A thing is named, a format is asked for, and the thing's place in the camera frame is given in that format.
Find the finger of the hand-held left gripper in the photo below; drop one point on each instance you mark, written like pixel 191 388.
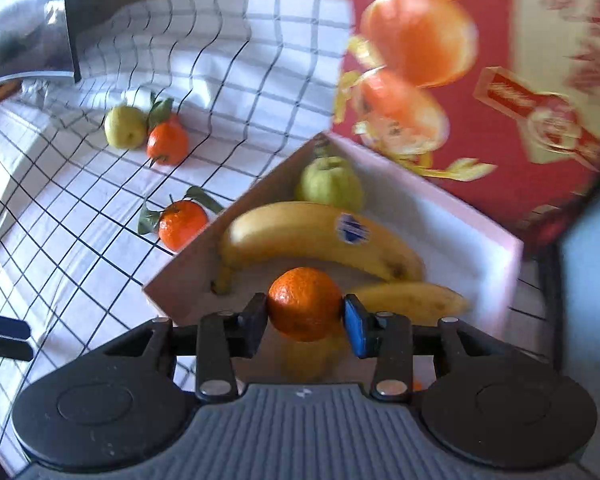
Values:
pixel 7 350
pixel 5 326

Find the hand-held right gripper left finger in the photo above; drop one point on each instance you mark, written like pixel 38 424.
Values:
pixel 254 327

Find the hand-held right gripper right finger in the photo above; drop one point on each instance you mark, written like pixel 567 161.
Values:
pixel 355 327

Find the leafless tangerine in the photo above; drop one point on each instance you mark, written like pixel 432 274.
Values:
pixel 305 305

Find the tangerine with leaves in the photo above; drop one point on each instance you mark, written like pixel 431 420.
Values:
pixel 417 386
pixel 182 227
pixel 167 144

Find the large yellow banana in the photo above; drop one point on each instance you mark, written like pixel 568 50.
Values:
pixel 300 232

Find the pink cardboard box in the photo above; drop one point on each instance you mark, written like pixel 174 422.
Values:
pixel 460 240

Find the green pear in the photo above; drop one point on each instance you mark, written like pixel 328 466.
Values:
pixel 125 127
pixel 330 185

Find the white checked cloth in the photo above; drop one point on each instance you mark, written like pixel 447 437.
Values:
pixel 205 60

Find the red orange-print carton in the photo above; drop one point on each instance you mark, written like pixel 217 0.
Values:
pixel 520 60

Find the shiny metal appliance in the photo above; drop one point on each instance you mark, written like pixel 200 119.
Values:
pixel 25 10

